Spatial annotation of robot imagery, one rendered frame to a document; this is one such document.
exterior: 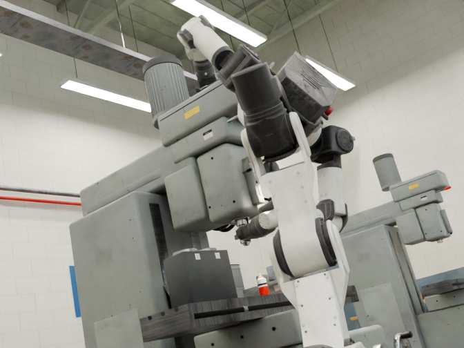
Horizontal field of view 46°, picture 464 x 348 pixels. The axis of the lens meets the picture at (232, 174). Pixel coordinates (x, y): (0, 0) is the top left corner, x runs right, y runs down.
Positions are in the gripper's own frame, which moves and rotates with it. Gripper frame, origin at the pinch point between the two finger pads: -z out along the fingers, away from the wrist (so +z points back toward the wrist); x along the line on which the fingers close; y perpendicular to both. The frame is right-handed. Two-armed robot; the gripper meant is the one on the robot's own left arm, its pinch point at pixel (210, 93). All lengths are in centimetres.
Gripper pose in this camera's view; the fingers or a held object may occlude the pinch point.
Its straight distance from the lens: 256.8
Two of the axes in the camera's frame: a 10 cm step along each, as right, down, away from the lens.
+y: -1.6, -6.4, 7.5
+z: -1.7, -7.3, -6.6
